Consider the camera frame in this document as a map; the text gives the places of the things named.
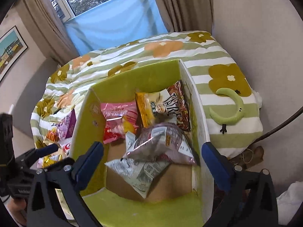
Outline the orange white chip bag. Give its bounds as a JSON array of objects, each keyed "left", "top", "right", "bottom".
[{"left": 44, "top": 127, "right": 59, "bottom": 145}]

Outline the red white cartoon bag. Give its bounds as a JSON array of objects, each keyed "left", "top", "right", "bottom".
[{"left": 59, "top": 137, "right": 72, "bottom": 156}]

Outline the purple snack bag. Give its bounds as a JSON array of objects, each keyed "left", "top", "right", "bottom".
[{"left": 56, "top": 110, "right": 77, "bottom": 140}]

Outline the pink marshmallow snack bag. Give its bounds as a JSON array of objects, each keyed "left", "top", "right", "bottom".
[{"left": 100, "top": 100, "right": 138, "bottom": 144}]

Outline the green cardboard box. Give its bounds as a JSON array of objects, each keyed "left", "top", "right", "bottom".
[{"left": 69, "top": 59, "right": 214, "bottom": 226}]

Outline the white triangular snack bag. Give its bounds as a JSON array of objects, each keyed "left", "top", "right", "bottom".
[{"left": 104, "top": 131, "right": 171, "bottom": 199}]

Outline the dark purple bread pack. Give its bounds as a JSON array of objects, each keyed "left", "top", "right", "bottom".
[{"left": 123, "top": 122, "right": 200, "bottom": 166}]

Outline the yellow brown snack bag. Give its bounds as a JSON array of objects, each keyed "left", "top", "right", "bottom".
[{"left": 135, "top": 80, "right": 191, "bottom": 132}]

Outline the yellow gold snack bag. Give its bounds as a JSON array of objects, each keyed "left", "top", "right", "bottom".
[{"left": 37, "top": 154, "right": 63, "bottom": 169}]

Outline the person's left hand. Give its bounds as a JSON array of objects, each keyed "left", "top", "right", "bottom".
[{"left": 6, "top": 198, "right": 27, "bottom": 226}]

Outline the floral striped green quilt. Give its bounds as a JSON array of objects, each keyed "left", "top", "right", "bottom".
[{"left": 30, "top": 31, "right": 263, "bottom": 158}]

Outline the green banana plush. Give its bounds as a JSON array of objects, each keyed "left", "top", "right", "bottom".
[{"left": 209, "top": 87, "right": 244, "bottom": 134}]

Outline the framed town picture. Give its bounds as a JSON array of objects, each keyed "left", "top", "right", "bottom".
[{"left": 0, "top": 26, "right": 28, "bottom": 80}]

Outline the left beige curtain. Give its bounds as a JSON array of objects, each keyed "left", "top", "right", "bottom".
[{"left": 14, "top": 0, "right": 79, "bottom": 65}]

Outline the beige curtain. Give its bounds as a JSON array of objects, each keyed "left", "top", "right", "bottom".
[
  {"left": 14, "top": 0, "right": 79, "bottom": 65},
  {"left": 155, "top": 0, "right": 213, "bottom": 33}
]

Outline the blue window cloth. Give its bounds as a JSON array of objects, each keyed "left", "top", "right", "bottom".
[{"left": 64, "top": 0, "right": 167, "bottom": 55}]

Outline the right beige curtain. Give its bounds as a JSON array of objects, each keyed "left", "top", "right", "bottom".
[{"left": 155, "top": 0, "right": 213, "bottom": 33}]

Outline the black cable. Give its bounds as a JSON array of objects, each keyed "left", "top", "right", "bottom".
[{"left": 251, "top": 104, "right": 303, "bottom": 145}]

